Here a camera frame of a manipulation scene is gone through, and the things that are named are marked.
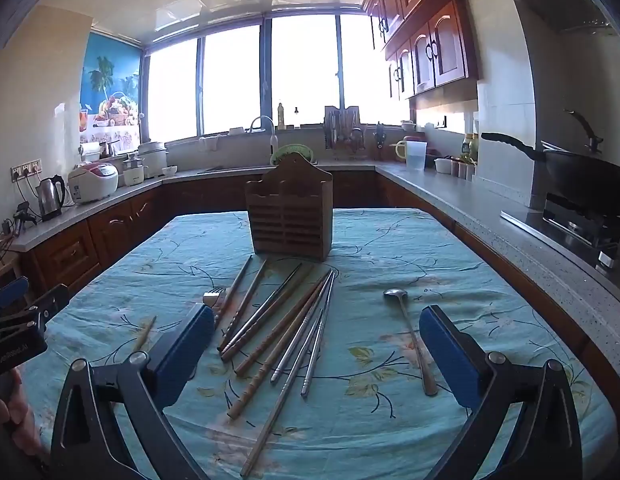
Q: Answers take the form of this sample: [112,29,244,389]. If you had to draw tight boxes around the tall white cooker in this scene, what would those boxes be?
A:
[137,141,169,179]

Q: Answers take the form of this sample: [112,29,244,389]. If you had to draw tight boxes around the small black tripod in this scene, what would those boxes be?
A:
[12,201,38,226]

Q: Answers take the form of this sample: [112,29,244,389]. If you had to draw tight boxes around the dish rack with utensils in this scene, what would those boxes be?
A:
[322,105,368,158]

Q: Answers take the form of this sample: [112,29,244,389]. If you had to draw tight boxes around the long metal spoon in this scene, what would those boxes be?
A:
[382,287,438,397]

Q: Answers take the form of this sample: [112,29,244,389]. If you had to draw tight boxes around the light ridged wooden chopstick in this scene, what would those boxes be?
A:
[226,330,297,420]

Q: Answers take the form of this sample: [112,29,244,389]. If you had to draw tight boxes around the wall power outlet strip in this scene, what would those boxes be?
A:
[10,159,43,182]

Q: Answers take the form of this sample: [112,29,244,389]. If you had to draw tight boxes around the black pan lid handle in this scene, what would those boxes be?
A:
[562,108,605,153]

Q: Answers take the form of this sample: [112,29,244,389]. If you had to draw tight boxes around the tangle of power cables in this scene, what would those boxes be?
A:
[0,220,21,266]

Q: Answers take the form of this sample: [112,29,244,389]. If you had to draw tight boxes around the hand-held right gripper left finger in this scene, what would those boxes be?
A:
[50,302,216,480]

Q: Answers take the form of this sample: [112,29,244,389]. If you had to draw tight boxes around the steel electric kettle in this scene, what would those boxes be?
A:
[35,175,67,222]

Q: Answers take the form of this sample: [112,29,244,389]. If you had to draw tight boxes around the chopsticks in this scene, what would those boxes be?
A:
[221,262,303,358]

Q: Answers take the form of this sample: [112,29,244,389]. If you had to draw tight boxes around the gas stove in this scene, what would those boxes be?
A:
[500,192,620,273]

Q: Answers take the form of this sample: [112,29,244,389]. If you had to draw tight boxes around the white rice cooker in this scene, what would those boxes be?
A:
[67,161,122,206]

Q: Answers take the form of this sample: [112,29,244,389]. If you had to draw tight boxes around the short light wooden chopstick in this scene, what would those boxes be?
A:
[132,315,158,355]

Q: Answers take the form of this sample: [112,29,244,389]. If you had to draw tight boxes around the metal chopstick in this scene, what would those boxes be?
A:
[301,272,338,400]
[240,307,326,477]
[270,270,336,385]

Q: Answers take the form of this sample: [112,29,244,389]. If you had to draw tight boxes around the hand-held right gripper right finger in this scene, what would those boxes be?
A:
[419,305,583,480]

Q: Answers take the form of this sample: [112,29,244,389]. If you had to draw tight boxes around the metal fork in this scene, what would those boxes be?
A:
[202,286,227,311]

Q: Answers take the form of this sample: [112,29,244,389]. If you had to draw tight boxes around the grey speckled kitchen countertop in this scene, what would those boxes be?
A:
[10,157,620,321]

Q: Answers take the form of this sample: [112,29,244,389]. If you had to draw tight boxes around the wooden wall cabinets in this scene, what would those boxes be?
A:
[362,0,483,101]

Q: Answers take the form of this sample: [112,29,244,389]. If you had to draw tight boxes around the teal floral tablecloth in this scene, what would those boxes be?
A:
[20,207,618,480]

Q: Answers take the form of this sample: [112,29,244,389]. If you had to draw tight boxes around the wooden slatted utensil holder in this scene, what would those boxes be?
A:
[245,156,335,262]

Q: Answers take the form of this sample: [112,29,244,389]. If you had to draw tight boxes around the wooden base cabinets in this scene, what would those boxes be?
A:
[17,167,611,361]

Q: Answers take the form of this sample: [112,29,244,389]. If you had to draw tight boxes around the black wok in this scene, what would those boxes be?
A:
[481,131,620,216]

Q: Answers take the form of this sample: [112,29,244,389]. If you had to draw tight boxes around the clear plastic pitcher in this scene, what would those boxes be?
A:
[405,140,428,171]

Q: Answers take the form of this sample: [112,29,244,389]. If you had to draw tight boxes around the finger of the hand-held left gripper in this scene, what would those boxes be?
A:
[20,284,70,331]
[0,277,31,316]

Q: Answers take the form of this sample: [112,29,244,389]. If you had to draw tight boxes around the thin dark wooden chopstick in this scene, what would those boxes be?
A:
[213,254,254,330]

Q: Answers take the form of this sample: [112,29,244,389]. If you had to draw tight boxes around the blue fruit wall poster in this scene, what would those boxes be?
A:
[79,32,142,156]

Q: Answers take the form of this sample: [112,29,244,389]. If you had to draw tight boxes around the green colander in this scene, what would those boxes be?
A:
[271,144,316,166]

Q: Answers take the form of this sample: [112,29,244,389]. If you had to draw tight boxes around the person's left hand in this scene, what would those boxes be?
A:
[0,370,46,461]

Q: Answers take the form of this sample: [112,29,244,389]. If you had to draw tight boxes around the large kitchen window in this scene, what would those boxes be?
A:
[142,12,411,143]

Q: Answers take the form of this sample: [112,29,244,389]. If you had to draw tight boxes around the small white steamer pot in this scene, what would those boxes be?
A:
[121,152,147,187]

